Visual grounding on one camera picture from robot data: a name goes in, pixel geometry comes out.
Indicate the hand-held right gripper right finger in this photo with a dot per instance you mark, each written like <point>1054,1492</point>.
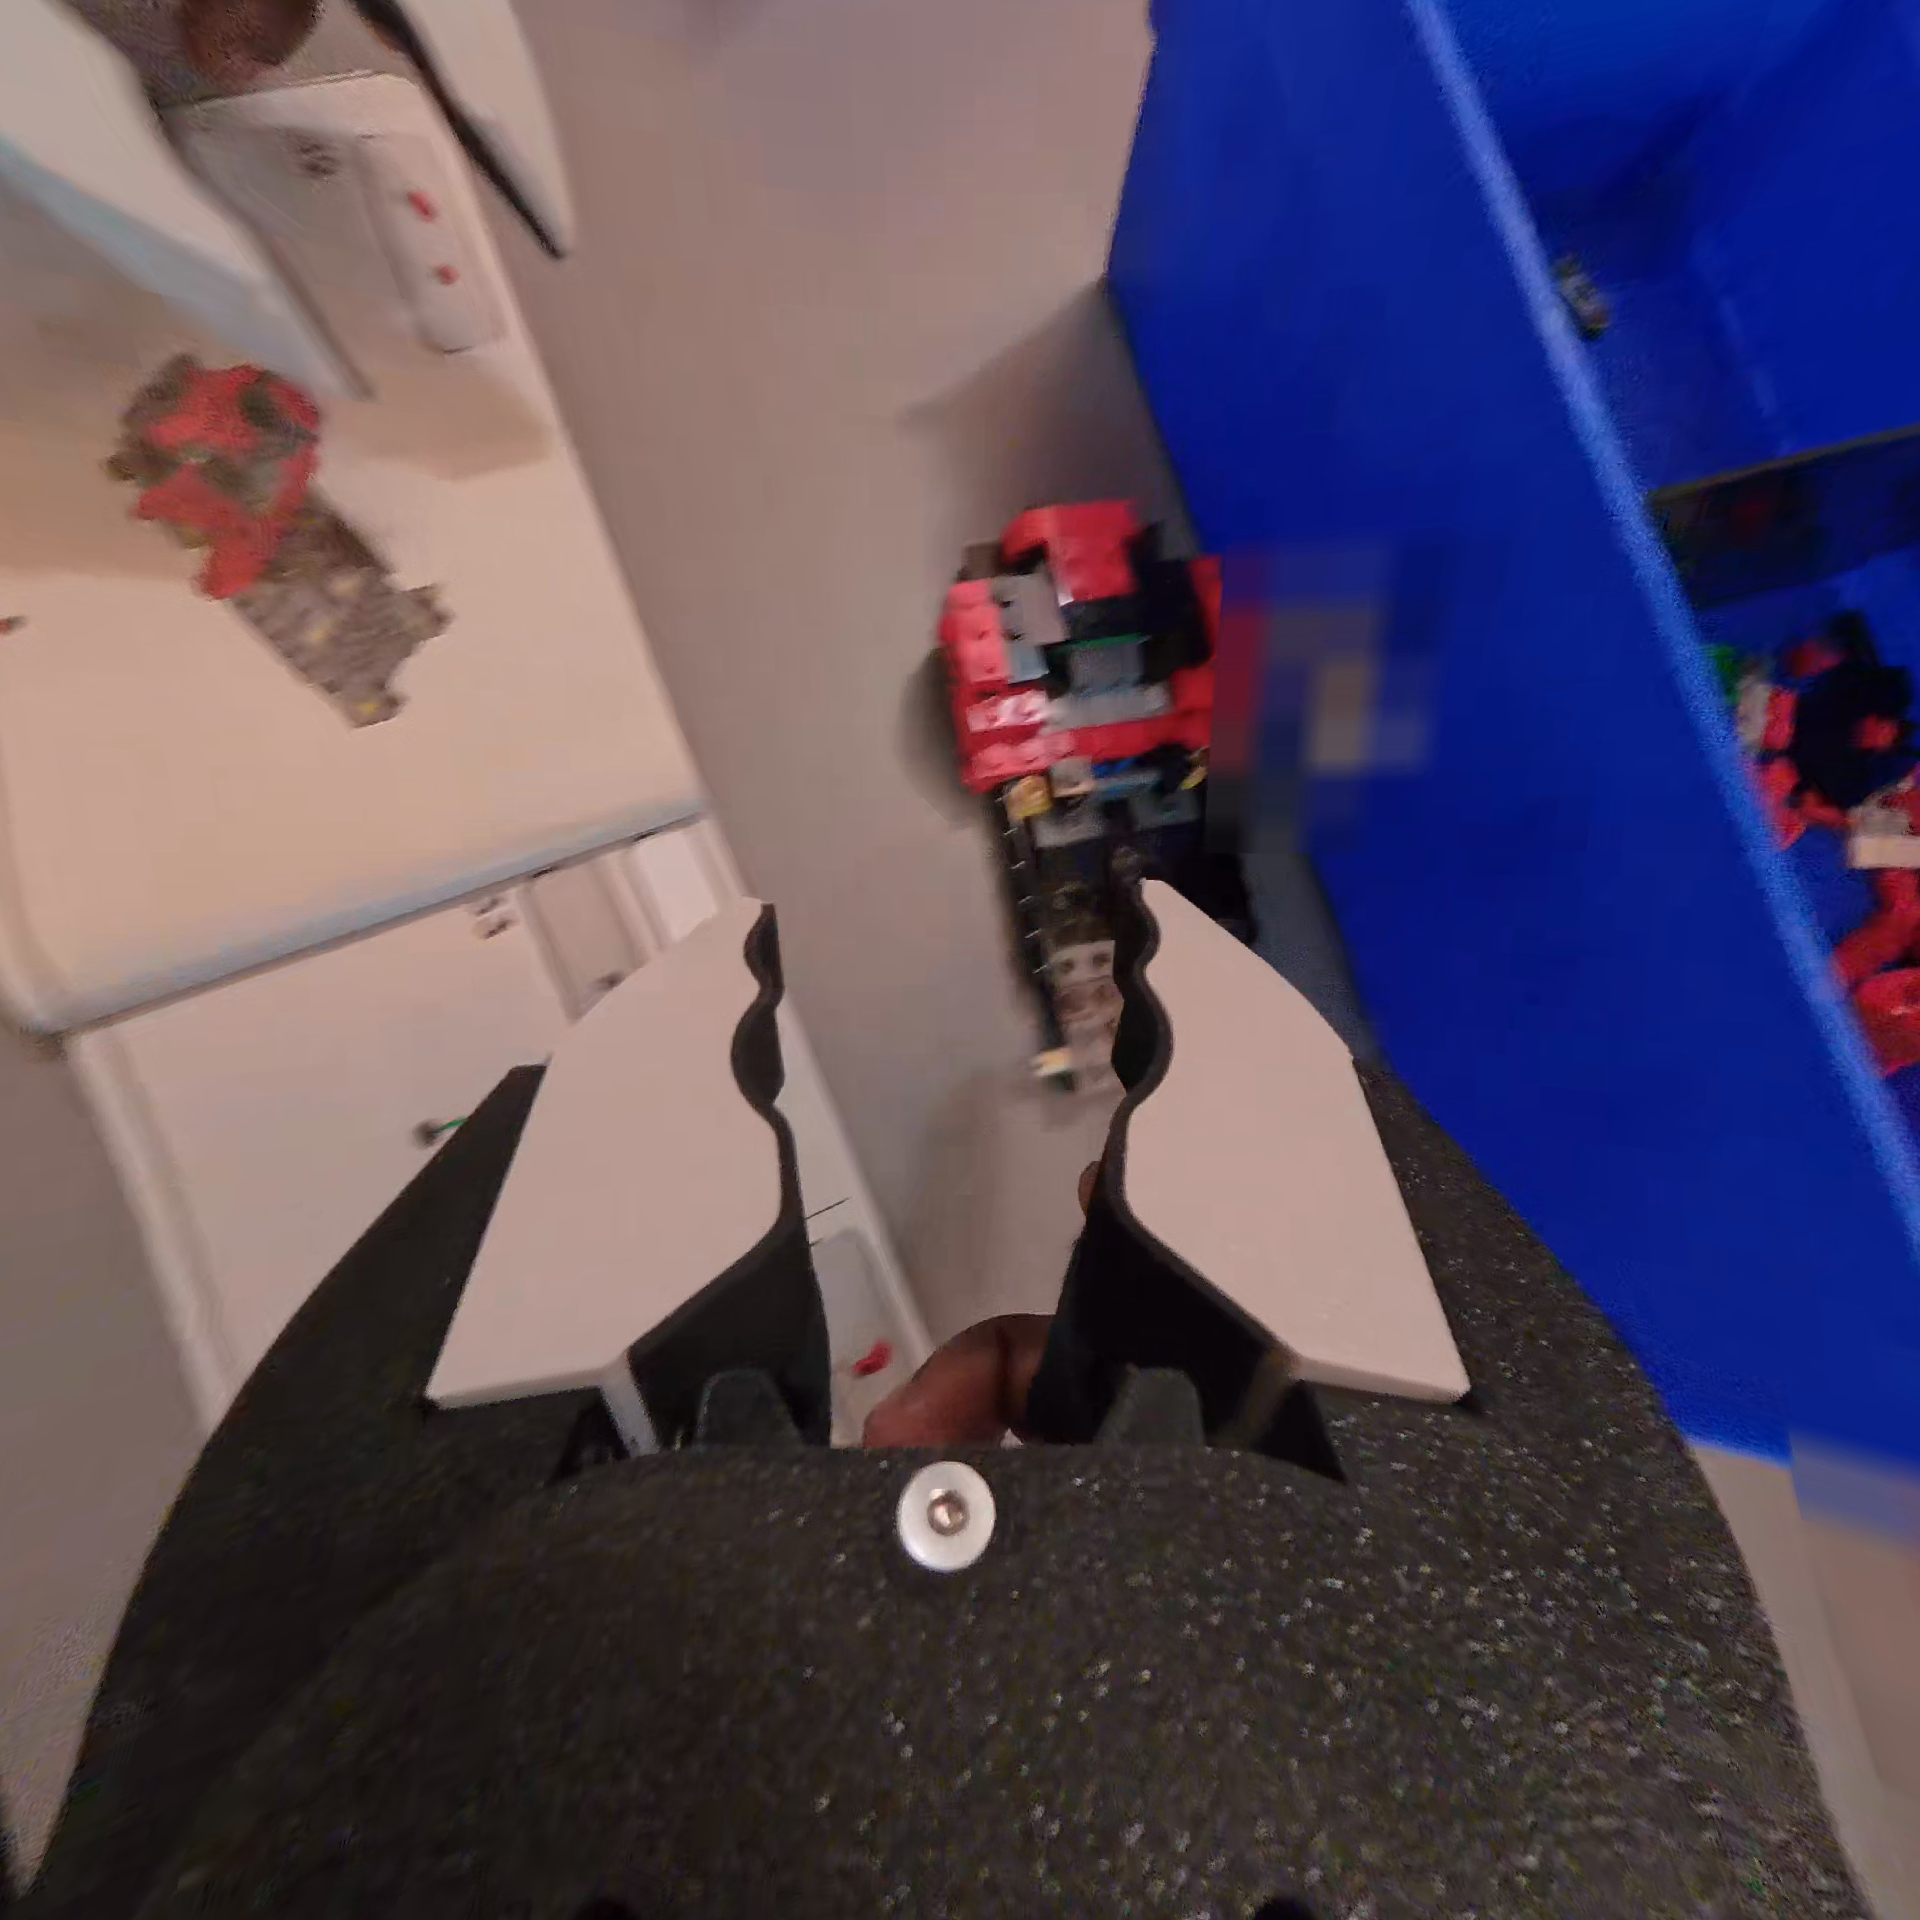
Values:
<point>1277,1184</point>

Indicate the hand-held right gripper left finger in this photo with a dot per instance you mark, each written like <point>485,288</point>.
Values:
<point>645,1184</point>

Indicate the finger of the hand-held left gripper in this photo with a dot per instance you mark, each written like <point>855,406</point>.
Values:
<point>487,119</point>

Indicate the red and black lego model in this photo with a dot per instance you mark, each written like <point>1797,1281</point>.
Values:
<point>1072,675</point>

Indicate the lego instruction booklet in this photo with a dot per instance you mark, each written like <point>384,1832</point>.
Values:
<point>224,811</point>

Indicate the pile of loose lego pieces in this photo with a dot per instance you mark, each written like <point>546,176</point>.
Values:
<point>1838,780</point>

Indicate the person's right hand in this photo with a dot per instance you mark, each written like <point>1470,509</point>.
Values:
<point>960,1388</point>

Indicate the blue plastic bin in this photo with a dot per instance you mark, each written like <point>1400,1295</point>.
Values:
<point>1470,1049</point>

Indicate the black flat plate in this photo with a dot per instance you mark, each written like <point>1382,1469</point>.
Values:
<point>1794,518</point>

